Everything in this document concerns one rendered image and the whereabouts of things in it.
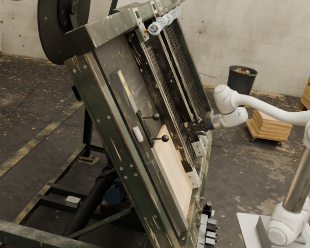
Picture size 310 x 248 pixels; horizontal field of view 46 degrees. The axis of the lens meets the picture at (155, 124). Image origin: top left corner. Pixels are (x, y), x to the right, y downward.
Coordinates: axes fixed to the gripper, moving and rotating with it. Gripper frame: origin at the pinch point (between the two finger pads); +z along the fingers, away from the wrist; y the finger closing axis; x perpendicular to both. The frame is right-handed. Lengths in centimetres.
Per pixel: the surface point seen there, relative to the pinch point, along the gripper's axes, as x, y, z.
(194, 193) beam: 12.5, -38.0, 4.7
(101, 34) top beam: 64, 76, -2
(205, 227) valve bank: 23, -58, 3
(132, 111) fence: 50, 36, 5
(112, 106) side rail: 73, 48, 2
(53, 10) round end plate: -2, 98, 48
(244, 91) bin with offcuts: -416, -116, -6
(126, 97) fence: 50, 44, 5
